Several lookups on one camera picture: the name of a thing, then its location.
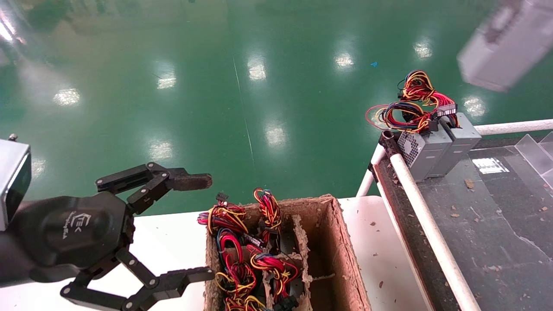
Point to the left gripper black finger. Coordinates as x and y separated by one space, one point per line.
173 280
190 181

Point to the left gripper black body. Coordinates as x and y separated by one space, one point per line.
65 233

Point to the brown cardboard divider box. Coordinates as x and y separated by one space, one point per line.
337 246

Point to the short white support pipe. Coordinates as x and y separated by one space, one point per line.
371 172

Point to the black pipe joint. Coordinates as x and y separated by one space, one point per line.
390 142

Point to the grey vented power supply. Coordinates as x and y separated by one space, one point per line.
425 151

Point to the dark conveyor belt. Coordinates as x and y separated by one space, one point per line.
497 242

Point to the clear acrylic guide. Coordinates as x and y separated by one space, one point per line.
535 153

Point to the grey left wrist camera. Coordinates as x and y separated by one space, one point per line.
13 181

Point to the long white rail pipe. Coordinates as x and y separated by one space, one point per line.
432 233

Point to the white cross rail pipe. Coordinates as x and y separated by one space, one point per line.
514 127

